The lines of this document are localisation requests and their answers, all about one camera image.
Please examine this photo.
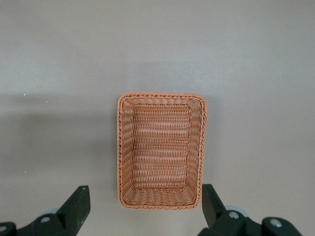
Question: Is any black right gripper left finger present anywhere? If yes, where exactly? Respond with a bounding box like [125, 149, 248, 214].
[0, 185, 92, 236]

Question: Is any brown wicker basket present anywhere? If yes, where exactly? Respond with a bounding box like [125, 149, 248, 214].
[115, 92, 208, 211]

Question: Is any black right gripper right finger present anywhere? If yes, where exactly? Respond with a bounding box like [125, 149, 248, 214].
[196, 184, 300, 236]

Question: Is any brown table cover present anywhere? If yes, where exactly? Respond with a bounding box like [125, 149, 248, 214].
[0, 0, 315, 236]

